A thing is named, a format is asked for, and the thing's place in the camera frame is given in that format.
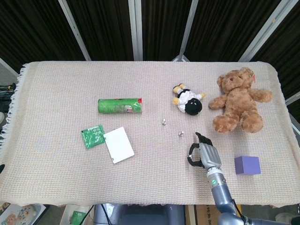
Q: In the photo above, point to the grey aluminium partition post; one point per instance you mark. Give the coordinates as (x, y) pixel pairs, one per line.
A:
(136, 28)
(266, 30)
(74, 29)
(187, 28)
(293, 99)
(8, 66)

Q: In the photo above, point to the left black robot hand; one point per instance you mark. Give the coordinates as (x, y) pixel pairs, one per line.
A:
(2, 168)

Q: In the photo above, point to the white shoe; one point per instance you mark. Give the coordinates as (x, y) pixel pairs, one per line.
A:
(287, 219)

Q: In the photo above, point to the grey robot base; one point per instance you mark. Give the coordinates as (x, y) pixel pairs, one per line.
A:
(145, 215)

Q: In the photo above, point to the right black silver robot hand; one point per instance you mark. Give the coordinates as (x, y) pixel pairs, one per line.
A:
(209, 155)

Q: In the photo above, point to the black white penguin plush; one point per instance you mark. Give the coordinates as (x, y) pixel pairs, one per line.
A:
(191, 105)

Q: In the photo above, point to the brown cardboard box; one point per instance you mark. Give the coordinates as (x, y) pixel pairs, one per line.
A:
(199, 215)

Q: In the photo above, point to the white plastic cover plate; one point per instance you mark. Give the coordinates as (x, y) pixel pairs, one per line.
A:
(119, 145)

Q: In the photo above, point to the cartoon picture book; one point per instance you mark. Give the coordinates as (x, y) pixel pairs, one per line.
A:
(18, 214)

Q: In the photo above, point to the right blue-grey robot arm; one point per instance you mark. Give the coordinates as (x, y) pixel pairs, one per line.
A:
(222, 197)

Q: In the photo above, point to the green chips can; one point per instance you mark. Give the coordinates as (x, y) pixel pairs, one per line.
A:
(117, 106)

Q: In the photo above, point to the green packet in white bag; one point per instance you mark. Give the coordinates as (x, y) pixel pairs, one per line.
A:
(78, 216)

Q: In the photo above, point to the brown teddy bear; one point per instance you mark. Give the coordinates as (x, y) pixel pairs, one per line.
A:
(239, 100)

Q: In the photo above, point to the purple foam cube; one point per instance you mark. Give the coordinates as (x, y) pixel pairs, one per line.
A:
(247, 165)

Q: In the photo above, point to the green foil snack packet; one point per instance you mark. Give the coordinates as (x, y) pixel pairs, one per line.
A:
(92, 137)

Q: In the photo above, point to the beige woven tablecloth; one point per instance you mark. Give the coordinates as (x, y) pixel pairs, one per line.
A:
(58, 117)

